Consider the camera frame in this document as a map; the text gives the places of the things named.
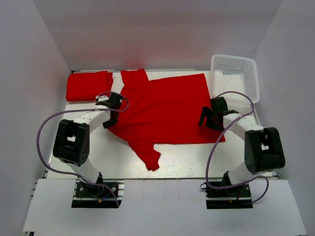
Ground red t shirt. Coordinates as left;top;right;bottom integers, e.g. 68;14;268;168
109;69;221;171
65;71;114;102

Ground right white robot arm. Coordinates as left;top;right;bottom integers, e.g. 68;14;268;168
199;95;285;196

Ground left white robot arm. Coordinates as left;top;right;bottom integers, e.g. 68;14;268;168
53;92;126;196

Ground white plastic basket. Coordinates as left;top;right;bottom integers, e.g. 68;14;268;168
209;54;260;103

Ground folded red t shirt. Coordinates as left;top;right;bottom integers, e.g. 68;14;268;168
65;71;114;102

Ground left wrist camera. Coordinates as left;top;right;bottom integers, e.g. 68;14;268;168
95;95;109;106

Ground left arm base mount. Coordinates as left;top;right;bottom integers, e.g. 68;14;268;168
71;180;124;209

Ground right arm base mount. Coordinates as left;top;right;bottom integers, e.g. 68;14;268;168
200;183;253;209

